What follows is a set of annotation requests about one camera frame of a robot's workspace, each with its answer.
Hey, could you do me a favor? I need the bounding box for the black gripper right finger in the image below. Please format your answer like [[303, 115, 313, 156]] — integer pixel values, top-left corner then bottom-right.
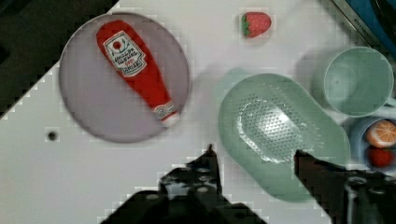
[[294, 150, 396, 224]]

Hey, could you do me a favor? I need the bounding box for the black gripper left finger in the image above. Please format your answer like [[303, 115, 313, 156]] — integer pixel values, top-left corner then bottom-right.
[[159, 144, 223, 206]]

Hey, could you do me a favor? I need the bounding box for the blue bowl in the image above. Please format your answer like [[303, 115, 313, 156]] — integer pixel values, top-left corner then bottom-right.
[[348, 117, 395, 174]]

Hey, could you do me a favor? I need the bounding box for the red strawberry in bowl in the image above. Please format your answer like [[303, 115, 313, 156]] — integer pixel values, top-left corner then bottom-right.
[[368, 147, 393, 168]]

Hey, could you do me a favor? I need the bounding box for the red ketchup bottle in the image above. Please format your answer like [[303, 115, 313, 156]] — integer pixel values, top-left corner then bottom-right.
[[96, 20, 179, 127]]

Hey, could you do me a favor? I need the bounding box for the orange slice toy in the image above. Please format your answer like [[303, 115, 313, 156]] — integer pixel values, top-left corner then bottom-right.
[[366, 119, 396, 148]]

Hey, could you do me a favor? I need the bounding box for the red toy strawberry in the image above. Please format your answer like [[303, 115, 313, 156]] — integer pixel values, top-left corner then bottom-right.
[[241, 12, 272, 38]]

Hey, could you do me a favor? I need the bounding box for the mint green oval strainer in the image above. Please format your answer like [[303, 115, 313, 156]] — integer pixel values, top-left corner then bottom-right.
[[216, 68, 350, 202]]

